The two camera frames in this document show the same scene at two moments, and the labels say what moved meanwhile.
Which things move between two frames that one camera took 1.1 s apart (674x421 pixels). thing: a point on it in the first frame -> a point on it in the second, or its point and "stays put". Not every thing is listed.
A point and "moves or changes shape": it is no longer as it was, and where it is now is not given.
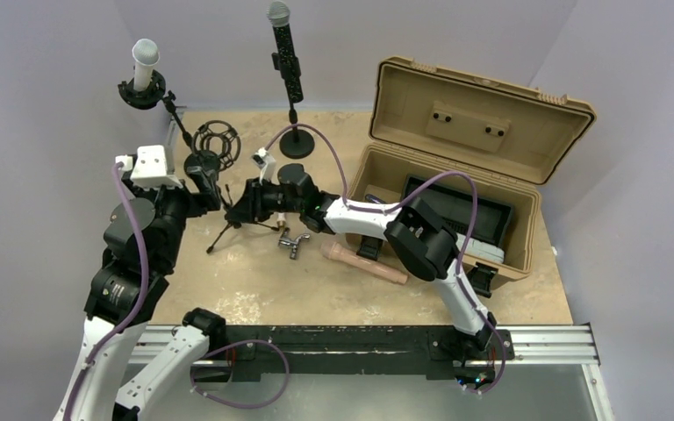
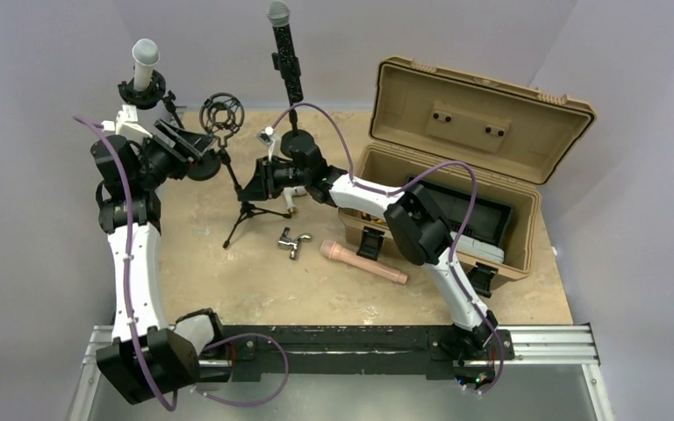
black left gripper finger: (203, 167) -> (196, 144)
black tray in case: (473, 215) stays put
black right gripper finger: (240, 213) -> (256, 189)
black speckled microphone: (278, 14) stays put
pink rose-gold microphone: (333, 250) stays put
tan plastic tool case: (493, 139) stays put
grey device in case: (483, 249) stays put
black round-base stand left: (200, 162) stays put
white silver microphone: (146, 53) stays put
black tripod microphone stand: (223, 139) moves or changes shape
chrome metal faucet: (286, 240) stays put
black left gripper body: (177, 201) -> (157, 162)
